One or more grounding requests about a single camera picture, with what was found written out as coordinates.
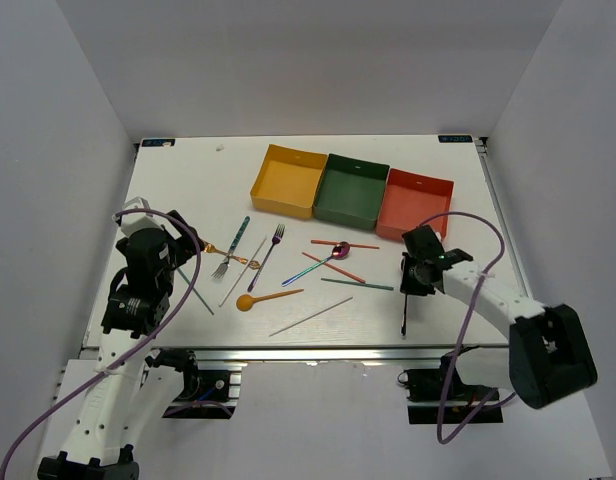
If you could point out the green paper box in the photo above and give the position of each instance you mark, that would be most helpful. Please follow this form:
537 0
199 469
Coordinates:
350 192

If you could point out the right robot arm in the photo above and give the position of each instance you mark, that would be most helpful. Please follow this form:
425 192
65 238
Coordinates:
547 356

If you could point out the fork with green marbled handle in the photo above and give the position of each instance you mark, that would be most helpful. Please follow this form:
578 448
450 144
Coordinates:
224 265

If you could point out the orange chopstick upper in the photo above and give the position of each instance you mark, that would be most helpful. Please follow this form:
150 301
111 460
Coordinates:
352 245

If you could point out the gold fork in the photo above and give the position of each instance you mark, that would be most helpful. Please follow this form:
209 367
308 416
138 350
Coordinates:
253 264

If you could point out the iridescent pink spoon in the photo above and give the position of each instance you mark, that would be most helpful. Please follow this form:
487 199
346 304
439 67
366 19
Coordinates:
339 251

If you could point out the red paper box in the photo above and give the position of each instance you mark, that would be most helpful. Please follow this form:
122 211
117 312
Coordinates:
408 200

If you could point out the orange chopstick lower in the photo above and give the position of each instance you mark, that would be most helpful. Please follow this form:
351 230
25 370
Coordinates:
336 269

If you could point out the white chopstick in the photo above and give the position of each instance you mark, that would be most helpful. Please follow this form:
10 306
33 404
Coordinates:
242 272
312 315

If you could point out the left blue table label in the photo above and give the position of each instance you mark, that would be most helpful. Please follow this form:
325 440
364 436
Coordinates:
157 142

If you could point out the teal chopstick right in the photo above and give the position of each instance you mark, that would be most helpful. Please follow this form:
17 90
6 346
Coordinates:
359 284

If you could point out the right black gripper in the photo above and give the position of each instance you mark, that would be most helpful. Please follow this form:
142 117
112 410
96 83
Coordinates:
406 285

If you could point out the blue table label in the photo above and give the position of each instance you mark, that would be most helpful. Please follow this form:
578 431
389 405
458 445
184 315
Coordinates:
451 138
157 142

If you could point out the right blue table label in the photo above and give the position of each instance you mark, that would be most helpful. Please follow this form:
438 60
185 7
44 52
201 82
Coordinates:
451 138

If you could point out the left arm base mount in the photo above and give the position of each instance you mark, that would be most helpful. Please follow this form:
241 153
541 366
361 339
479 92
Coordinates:
205 393

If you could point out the black iridescent spoon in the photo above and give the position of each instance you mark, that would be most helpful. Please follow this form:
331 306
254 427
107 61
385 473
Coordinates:
403 327

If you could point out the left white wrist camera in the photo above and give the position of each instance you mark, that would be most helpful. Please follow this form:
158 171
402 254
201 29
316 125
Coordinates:
133 222

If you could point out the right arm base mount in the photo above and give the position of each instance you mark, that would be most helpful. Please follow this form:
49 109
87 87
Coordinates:
424 388

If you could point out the orange chopstick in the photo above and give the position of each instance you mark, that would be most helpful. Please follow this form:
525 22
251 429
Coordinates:
352 245
336 269

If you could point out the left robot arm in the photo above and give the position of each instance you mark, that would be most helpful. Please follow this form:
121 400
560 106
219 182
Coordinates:
130 388

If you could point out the teal chopstick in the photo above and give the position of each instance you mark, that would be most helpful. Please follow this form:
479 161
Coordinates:
195 291
359 284

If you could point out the purple iridescent fork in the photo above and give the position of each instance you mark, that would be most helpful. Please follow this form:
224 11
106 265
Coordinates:
276 240

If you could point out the yellow paper box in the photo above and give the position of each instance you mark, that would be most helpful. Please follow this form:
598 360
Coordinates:
287 182

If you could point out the teal chopstick left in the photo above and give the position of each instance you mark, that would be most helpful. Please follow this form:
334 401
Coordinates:
195 291

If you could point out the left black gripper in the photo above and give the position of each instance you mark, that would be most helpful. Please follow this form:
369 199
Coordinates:
184 244

